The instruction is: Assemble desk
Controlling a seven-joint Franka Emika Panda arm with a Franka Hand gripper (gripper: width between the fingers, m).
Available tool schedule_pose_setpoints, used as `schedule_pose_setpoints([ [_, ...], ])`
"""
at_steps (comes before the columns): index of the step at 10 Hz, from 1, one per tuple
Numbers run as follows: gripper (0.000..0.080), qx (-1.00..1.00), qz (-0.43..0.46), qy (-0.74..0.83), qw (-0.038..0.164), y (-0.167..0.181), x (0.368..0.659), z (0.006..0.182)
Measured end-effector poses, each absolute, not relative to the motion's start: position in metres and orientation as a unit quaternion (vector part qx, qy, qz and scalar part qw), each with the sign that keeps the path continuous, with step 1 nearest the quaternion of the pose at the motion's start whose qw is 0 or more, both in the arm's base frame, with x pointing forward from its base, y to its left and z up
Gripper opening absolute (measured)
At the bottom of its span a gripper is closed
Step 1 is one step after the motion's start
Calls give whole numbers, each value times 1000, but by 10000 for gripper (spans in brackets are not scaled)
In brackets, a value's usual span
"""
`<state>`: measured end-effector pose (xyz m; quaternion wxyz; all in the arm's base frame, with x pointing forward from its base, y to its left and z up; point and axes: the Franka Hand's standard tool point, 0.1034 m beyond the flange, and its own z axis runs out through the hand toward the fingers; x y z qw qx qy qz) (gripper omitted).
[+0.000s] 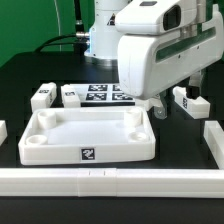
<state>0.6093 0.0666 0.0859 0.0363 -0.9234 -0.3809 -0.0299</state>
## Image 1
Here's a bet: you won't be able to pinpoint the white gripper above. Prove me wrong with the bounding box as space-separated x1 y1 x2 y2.
118 19 224 118

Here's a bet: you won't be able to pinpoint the white desk top tray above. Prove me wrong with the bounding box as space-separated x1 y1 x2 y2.
18 106 156 165

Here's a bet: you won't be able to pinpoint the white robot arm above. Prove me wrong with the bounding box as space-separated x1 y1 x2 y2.
85 0 224 119

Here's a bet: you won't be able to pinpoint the white right fence block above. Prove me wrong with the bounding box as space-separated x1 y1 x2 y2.
203 121 224 170

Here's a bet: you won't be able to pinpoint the white fence block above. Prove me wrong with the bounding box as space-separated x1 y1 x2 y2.
0 120 7 146
203 121 224 170

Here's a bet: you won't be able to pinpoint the fiducial marker sheet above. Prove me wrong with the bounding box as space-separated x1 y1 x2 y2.
73 83 134 103

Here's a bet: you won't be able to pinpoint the white front fence bar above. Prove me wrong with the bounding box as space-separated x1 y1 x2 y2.
0 168 224 198

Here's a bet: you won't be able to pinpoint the white left fence block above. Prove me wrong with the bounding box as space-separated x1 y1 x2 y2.
0 120 7 146

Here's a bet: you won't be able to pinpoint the black cables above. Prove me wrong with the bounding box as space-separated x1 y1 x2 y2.
34 0 91 54

